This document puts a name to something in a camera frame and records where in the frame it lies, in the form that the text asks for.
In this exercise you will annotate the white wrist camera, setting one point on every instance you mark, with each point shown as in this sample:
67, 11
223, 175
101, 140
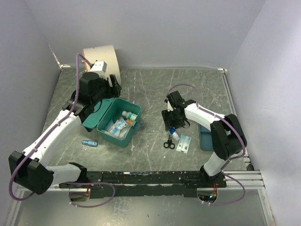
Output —
99, 67
169, 107

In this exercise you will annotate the teal divided tray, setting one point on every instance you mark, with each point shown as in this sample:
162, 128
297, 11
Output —
205, 139

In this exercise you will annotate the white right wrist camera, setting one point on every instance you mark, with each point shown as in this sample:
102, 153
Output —
169, 107

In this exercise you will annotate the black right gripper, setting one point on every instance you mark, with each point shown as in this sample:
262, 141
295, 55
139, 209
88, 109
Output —
169, 123

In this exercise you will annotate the metal corner bracket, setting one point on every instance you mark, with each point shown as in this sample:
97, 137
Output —
62, 66

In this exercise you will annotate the black scissors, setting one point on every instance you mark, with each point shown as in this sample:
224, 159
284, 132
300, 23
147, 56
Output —
169, 143

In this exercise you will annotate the white disinfectant bottle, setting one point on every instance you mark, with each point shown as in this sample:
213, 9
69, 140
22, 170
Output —
129, 115

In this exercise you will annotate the cream cylindrical cabinet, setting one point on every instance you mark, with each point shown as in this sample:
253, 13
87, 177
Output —
106, 54

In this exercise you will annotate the teal medicine kit box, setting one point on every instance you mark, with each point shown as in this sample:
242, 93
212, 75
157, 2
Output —
111, 109

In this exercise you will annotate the clear gauze packet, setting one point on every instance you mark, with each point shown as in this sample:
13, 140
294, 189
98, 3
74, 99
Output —
123, 134

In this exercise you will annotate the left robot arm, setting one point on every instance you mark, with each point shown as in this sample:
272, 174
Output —
30, 168

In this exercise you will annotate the aluminium frame rail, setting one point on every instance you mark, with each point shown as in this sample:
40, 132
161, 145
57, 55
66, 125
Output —
234, 180

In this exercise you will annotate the black mounting base rail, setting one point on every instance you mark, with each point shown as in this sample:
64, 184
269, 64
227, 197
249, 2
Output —
157, 183

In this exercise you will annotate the blue white wipes packet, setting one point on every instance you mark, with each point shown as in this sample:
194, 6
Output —
118, 127

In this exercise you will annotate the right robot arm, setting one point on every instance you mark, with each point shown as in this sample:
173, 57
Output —
227, 135

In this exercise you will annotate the blue transparent small bottle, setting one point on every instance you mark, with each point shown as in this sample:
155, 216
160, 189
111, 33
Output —
89, 143

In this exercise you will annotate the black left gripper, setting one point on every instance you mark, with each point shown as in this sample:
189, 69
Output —
113, 92

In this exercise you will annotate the brown bottle orange cap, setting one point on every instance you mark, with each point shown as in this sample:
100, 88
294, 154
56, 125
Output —
130, 122

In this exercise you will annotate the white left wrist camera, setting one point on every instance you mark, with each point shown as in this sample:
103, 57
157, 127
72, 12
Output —
99, 67

